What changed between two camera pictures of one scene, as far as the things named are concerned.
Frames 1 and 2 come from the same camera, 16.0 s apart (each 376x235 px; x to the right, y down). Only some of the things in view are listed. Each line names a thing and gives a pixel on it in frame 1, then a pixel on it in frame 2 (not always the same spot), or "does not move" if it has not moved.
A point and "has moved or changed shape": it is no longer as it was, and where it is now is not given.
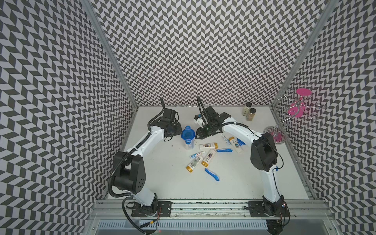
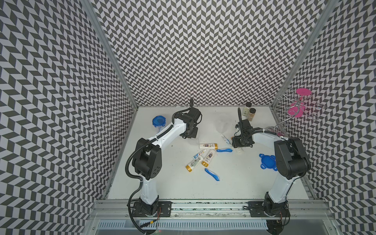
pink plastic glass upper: x=303 y=91 does not move
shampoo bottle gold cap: x=194 y=163 does not move
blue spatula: x=215 y=176 does not move
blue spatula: x=226 y=150 does not move
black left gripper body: x=176 y=129 -> x=190 y=133
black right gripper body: x=210 y=127 -> x=240 y=141
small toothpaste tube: x=226 y=140 does not move
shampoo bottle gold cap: x=208 y=157 does not move
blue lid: x=188 y=134 has moved or changed shape
